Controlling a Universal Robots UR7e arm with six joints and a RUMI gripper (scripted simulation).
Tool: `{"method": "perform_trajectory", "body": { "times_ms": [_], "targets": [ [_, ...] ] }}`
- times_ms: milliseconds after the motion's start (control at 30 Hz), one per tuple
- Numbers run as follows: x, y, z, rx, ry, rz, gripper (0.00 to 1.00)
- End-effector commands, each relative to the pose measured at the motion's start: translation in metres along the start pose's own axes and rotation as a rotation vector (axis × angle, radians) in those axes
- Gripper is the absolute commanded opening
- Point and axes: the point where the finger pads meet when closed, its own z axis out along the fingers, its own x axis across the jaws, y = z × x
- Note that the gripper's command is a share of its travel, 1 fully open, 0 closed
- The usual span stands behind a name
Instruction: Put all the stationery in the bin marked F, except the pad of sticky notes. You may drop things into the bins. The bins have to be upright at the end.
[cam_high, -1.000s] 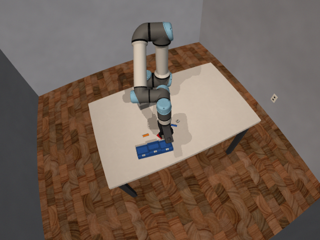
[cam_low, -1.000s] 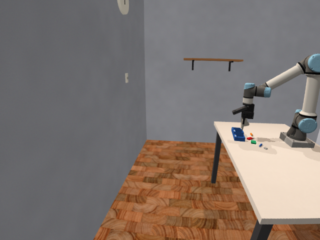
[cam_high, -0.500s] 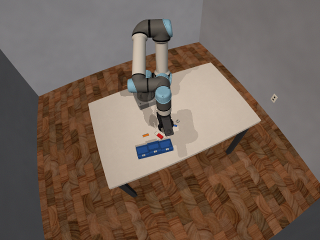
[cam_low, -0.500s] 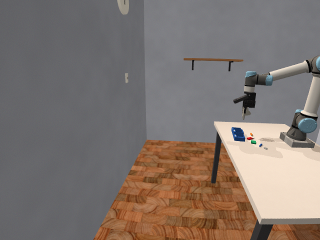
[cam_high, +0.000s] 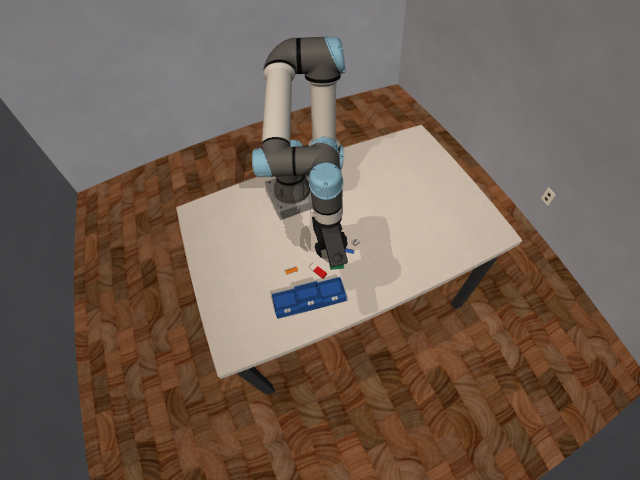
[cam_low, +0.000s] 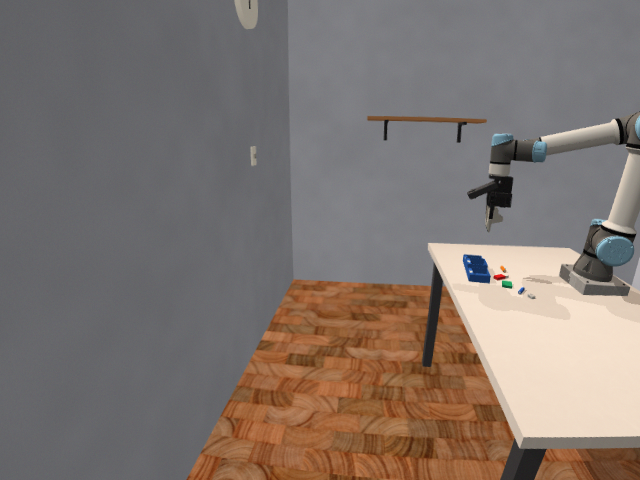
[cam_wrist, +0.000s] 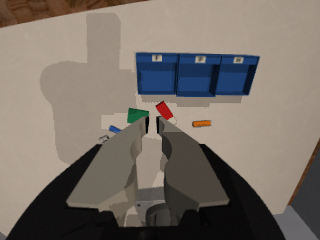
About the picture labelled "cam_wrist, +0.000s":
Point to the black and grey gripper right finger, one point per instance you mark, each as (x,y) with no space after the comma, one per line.
(195,177)

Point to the blue rack of bins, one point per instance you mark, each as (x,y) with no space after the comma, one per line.
(159,74)

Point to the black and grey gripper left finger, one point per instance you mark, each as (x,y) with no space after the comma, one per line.
(103,179)

